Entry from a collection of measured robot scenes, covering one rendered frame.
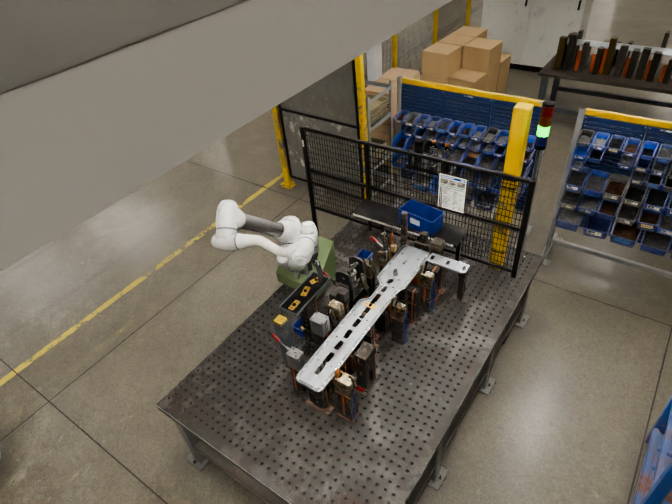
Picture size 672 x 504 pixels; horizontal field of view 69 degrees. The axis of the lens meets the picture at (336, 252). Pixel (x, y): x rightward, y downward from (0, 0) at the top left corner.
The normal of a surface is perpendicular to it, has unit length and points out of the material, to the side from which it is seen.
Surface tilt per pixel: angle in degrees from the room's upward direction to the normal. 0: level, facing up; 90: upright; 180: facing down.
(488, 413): 0
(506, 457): 0
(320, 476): 0
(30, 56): 90
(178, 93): 90
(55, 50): 90
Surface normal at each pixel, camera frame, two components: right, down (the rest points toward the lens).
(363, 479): -0.08, -0.76
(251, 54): 0.82, 0.32
